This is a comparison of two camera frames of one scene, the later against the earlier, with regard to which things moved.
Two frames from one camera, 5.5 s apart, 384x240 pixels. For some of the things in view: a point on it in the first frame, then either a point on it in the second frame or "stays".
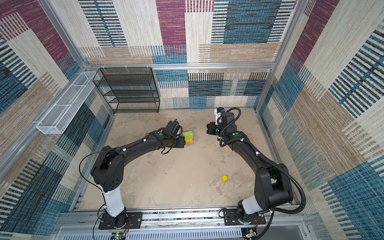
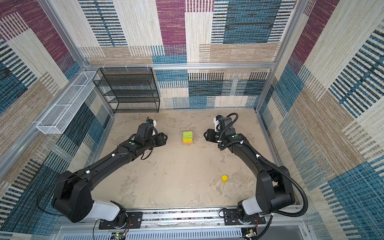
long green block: (188, 135) stays
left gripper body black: (177, 142) -> (157, 140)
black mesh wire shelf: (129, 90) stays
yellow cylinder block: (224, 178) stays
